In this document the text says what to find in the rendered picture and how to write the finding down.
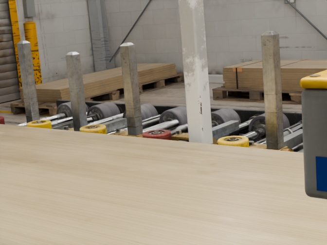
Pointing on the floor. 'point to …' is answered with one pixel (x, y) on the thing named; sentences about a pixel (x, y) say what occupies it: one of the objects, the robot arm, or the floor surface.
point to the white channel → (195, 70)
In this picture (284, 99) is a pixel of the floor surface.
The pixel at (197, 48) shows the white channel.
